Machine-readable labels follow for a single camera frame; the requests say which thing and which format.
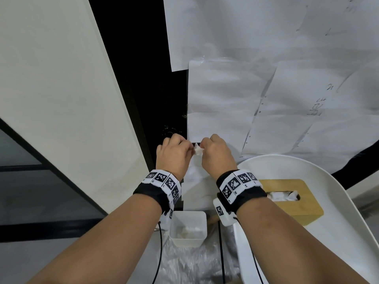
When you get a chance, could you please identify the person's left hand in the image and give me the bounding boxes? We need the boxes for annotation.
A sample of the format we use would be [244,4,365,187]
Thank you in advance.
[156,133,195,182]

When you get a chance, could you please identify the person's right hand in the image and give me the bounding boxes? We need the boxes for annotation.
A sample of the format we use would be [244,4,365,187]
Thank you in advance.
[200,133,239,180]

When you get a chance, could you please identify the wooden tissue box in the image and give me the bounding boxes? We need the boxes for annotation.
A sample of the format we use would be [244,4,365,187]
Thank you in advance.
[257,178,325,227]

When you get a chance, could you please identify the person's right forearm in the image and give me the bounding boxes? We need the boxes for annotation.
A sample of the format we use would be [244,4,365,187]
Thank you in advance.
[236,196,371,284]

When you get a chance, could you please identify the person's left forearm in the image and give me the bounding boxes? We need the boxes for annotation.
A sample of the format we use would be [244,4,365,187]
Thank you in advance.
[28,193,163,284]

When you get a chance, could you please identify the black left wristband with markers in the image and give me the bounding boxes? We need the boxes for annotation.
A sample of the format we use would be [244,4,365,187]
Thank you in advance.
[133,169,182,215]

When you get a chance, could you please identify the black wristband with markers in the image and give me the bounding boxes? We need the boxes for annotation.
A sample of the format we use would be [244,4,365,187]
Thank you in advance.
[216,169,269,214]
[133,169,182,215]

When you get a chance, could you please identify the black right wristband with markers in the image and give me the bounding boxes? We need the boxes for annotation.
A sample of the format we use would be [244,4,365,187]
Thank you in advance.
[216,169,269,214]

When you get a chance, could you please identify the white plastic bin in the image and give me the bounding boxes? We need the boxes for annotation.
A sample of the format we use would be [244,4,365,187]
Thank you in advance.
[168,210,208,248]

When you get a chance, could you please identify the clear plastic sheet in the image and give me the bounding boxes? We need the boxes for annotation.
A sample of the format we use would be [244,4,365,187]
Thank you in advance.
[156,227,241,284]

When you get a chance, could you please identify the white paper sheets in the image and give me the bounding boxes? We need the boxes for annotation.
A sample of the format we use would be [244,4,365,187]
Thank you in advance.
[163,0,379,210]

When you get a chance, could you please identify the white plastic chair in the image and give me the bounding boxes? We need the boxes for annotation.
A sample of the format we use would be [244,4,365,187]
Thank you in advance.
[232,154,379,284]

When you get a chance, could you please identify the black framed glass partition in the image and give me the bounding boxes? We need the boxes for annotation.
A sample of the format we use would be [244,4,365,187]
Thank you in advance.
[0,117,108,243]

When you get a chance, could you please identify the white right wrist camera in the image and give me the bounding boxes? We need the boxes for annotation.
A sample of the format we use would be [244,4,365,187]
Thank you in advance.
[213,198,238,228]

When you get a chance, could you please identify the black left camera cable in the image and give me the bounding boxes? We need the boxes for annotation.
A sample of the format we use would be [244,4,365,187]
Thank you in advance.
[152,221,164,284]

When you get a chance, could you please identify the black camera cable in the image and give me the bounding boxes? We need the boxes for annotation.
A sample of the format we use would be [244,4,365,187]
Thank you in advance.
[152,221,164,284]
[233,217,265,284]

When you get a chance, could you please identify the black right camera cable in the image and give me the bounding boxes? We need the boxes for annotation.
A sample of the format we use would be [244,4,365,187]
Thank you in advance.
[233,217,265,284]

